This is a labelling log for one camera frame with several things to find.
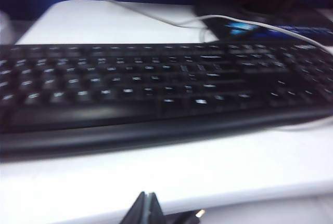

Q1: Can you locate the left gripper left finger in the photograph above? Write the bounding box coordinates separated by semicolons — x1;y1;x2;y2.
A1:
122;191;148;224

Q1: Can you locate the thin white cable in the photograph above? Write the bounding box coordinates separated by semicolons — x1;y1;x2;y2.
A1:
104;0;206;43

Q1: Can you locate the black keyboard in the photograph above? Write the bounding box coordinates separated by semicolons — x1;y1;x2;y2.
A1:
0;42;333;164

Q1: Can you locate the black monitor stand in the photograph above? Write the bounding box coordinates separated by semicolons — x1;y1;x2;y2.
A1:
195;0;333;45

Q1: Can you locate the white raised desk board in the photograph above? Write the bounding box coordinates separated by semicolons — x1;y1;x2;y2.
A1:
0;0;333;224

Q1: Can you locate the white charger cable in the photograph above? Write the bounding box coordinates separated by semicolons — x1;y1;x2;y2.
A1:
200;15;333;56

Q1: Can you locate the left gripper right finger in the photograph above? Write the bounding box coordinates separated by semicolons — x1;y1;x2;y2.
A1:
148;192;167;224

